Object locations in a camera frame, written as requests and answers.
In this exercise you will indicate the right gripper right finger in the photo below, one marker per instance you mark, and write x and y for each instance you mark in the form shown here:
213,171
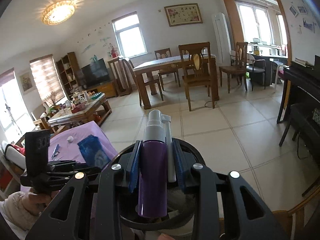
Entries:
226,206

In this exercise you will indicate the purple spray bottle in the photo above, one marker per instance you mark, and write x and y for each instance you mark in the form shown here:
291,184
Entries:
156,166

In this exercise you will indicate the black round trash bin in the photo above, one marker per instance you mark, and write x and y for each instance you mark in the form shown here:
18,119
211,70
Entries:
180,208

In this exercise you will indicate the left hand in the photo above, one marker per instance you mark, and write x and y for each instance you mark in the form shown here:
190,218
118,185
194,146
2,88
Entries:
37,203

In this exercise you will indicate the blue small tube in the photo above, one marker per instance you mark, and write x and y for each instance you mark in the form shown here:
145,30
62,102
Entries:
55,151

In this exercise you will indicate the blue plastic bag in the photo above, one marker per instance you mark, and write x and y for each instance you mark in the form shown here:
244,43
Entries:
93,153

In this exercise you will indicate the purple tablecloth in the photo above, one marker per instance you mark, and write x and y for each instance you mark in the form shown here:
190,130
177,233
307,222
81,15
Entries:
70,150

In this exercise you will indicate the white bottle cap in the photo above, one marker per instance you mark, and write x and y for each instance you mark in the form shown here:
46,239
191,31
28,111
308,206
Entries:
70,139

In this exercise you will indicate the wooden coffee table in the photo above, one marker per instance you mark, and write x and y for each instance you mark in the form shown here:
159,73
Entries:
96,110

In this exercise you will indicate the wooden armchair beside table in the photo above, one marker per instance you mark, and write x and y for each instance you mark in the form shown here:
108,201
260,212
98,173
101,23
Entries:
293,220

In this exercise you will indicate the wooden bookshelf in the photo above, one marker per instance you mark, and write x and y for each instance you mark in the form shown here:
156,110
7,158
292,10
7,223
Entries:
67,68

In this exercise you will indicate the black flat television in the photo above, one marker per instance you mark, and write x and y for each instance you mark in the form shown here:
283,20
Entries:
95,73

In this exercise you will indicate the wooden chair near window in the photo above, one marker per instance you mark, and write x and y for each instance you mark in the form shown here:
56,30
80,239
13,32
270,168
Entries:
238,68

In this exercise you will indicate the wooden dining chair front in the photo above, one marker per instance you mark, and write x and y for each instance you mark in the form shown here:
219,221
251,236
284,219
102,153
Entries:
198,68

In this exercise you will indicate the black piano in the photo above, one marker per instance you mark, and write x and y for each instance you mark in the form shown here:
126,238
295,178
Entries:
299,106

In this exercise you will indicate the white standing air conditioner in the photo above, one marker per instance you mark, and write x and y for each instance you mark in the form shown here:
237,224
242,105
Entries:
222,39

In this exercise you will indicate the round ceiling lamp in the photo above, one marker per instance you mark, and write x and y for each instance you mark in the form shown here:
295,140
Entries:
58,12

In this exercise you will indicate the framed wall picture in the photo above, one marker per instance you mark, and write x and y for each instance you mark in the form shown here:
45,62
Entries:
183,14

